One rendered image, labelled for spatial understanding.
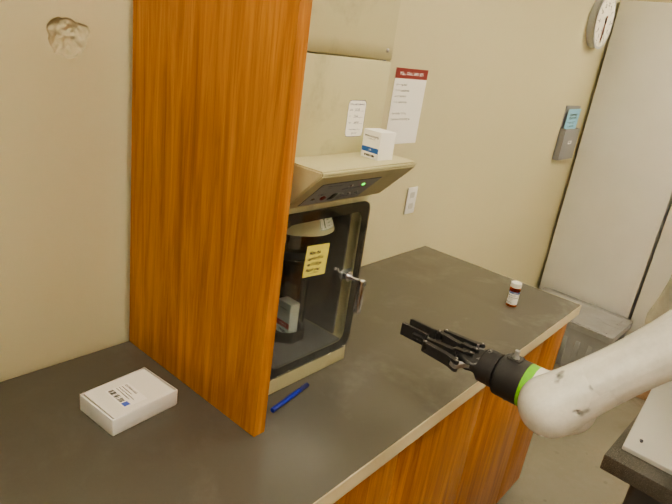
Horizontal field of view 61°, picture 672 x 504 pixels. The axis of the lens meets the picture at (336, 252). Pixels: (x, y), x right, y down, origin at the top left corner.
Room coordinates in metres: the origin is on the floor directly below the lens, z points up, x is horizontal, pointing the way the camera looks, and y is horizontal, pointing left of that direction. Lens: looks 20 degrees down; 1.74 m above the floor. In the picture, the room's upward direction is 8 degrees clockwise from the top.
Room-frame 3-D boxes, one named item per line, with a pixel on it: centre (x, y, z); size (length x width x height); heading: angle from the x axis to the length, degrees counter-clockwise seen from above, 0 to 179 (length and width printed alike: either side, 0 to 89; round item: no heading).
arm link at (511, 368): (1.03, -0.39, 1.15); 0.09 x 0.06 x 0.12; 141
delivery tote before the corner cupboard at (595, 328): (3.40, -1.58, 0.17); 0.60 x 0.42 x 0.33; 50
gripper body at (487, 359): (1.07, -0.34, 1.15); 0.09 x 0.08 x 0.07; 51
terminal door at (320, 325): (1.22, 0.03, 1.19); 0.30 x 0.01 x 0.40; 141
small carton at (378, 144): (1.26, -0.06, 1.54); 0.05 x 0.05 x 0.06; 47
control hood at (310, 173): (1.19, -0.01, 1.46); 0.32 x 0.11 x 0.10; 142
